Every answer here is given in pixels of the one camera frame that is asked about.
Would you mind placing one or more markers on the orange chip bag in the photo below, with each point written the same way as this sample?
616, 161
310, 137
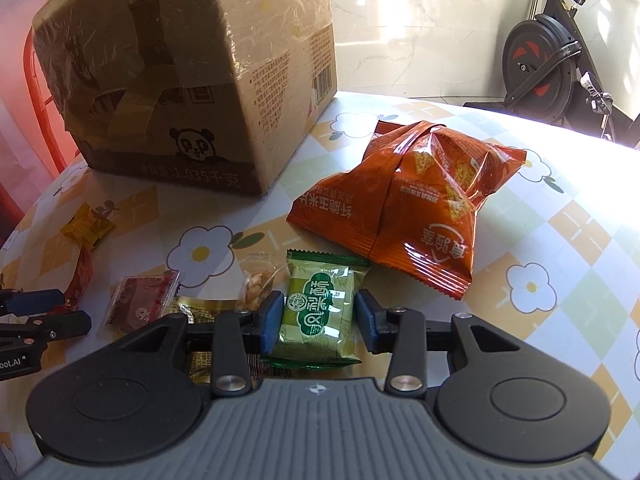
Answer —
400, 220

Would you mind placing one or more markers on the green snack packet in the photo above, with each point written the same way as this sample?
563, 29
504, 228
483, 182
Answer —
317, 310

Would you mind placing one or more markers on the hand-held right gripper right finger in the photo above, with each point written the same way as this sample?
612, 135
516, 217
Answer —
365, 322

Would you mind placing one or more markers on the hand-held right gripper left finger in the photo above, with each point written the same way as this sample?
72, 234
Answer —
272, 322

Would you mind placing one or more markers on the brown cardboard box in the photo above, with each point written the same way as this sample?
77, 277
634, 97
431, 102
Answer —
200, 60

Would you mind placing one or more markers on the clear peanut packet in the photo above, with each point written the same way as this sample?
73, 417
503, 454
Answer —
257, 285

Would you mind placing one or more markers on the clear dark red snack packet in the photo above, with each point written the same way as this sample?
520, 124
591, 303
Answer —
140, 300

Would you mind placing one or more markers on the black exercise bike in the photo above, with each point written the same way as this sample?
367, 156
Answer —
537, 55

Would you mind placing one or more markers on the yellow snack packet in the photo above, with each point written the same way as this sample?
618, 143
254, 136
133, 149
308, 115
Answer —
85, 225

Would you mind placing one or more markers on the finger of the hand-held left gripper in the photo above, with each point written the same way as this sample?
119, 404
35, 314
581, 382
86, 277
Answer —
55, 327
30, 301

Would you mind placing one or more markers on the gold snack packet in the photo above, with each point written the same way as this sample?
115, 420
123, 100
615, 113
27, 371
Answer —
200, 312

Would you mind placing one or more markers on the floral tablecloth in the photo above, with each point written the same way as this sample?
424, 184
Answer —
550, 220

